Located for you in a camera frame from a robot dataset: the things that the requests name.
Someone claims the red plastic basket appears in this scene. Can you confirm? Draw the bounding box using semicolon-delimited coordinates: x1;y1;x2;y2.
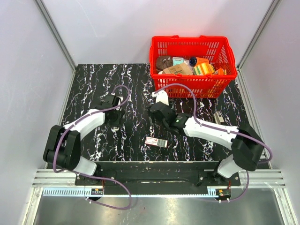
149;35;237;98

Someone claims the teal white box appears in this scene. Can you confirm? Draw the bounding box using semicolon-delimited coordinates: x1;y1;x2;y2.
172;57;184;66

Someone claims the yellow green striped box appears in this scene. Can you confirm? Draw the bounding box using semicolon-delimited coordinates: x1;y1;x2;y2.
193;63;215;75

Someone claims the orange bottle blue cap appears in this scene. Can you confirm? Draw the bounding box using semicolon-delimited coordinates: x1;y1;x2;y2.
189;57;210;67

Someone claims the red white staple box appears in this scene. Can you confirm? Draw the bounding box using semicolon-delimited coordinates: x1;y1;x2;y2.
145;136;168;148

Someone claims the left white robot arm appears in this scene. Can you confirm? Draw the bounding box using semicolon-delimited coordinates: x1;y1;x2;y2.
43;94;125;185

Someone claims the large beige stapler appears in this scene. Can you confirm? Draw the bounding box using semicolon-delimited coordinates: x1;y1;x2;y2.
214;111;225;125

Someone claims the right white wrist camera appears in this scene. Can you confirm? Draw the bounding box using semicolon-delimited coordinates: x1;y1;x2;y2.
151;90;169;105

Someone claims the purple cable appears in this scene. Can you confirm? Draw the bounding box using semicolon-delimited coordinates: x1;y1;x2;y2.
151;83;273;203
52;84;133;210

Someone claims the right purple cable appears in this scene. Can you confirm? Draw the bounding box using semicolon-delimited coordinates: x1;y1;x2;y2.
151;83;273;203

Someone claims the orange small packet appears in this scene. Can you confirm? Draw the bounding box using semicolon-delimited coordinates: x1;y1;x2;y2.
212;68;227;75

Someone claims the black mounting base plate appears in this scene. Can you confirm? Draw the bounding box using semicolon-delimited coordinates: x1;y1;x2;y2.
75;161;241;187

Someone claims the brown cardboard packet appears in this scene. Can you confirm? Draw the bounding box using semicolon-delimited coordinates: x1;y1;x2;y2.
162;62;194;75

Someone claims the small white stapler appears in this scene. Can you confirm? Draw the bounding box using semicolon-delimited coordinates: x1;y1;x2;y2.
112;127;120;132

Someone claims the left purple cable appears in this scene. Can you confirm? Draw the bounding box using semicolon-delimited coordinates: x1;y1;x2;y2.
52;84;133;210

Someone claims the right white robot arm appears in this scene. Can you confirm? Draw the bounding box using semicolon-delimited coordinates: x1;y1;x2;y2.
148;102;263;186

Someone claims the brown round item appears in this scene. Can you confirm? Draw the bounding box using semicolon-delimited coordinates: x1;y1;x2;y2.
156;55;173;71

